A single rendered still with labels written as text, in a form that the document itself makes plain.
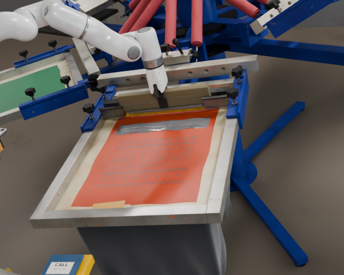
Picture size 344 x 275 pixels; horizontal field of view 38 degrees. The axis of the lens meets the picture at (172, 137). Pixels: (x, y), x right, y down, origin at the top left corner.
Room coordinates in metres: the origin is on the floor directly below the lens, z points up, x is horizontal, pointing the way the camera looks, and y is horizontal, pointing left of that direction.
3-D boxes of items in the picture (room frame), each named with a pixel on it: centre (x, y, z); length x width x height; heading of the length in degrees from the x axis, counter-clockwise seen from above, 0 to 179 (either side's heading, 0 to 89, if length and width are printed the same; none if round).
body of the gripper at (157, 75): (1.70, -0.01, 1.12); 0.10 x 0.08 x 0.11; 160
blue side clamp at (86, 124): (1.82, 0.25, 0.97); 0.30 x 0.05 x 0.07; 160
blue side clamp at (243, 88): (1.63, -0.27, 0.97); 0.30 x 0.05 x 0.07; 160
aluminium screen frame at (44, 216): (1.50, 0.07, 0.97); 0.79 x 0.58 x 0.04; 160
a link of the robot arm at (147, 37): (1.71, 0.03, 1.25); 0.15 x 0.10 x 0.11; 103
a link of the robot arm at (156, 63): (1.71, -0.01, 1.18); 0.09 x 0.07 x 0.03; 160
